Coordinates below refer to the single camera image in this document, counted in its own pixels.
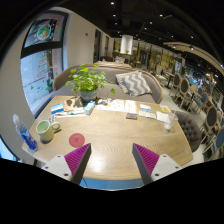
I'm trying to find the group of ceiling lights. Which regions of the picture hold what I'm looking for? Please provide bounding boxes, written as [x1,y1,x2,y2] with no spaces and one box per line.
[108,1,201,51]

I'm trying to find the grey chevron cushion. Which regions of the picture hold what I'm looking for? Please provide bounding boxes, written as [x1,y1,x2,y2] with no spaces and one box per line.
[115,70,153,98]

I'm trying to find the white round column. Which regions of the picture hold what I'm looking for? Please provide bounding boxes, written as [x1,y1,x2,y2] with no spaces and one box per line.
[119,34,134,55]

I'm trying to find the clear drinking glass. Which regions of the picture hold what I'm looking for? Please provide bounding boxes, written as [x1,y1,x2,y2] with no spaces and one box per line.
[163,111,179,132]

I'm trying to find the clear bottle with blue label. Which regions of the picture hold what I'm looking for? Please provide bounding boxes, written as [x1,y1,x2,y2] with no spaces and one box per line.
[12,113,39,153]

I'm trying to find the grey tufted chair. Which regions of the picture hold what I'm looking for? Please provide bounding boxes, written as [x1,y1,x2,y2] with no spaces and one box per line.
[174,110,204,153]

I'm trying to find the small blue box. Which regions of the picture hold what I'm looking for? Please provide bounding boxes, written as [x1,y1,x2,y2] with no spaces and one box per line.
[50,103,65,115]

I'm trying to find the long white box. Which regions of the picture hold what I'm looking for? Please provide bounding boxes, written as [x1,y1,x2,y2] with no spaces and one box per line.
[123,99,139,120]

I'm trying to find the window with festive stickers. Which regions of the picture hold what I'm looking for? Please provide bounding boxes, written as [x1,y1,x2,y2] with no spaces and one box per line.
[19,11,69,118]

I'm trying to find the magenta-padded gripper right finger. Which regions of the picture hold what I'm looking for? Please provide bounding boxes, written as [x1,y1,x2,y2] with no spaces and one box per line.
[132,143,184,186]

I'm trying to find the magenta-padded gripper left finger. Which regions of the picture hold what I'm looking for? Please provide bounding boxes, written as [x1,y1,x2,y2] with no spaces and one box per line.
[41,143,92,186]

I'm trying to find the light blue tissue pack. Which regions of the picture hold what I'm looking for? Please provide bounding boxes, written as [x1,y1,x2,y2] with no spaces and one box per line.
[83,101,97,116]

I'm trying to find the flat round red coaster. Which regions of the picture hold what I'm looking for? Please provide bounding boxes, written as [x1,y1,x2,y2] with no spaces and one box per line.
[68,132,86,149]

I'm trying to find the white patterned card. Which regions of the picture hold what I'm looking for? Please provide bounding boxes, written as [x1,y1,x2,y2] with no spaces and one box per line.
[48,114,58,125]

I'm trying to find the green potted plant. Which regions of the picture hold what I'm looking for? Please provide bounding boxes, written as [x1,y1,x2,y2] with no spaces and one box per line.
[64,63,117,104]

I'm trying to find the pale green mug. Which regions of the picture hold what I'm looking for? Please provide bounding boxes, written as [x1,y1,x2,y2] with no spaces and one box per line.
[35,119,62,144]

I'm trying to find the group of dining chairs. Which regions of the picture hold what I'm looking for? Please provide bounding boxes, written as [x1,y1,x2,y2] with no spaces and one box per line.
[168,71,224,154]

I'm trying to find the grey curved sofa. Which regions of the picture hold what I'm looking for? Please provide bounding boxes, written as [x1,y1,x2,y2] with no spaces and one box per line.
[53,63,164,104]

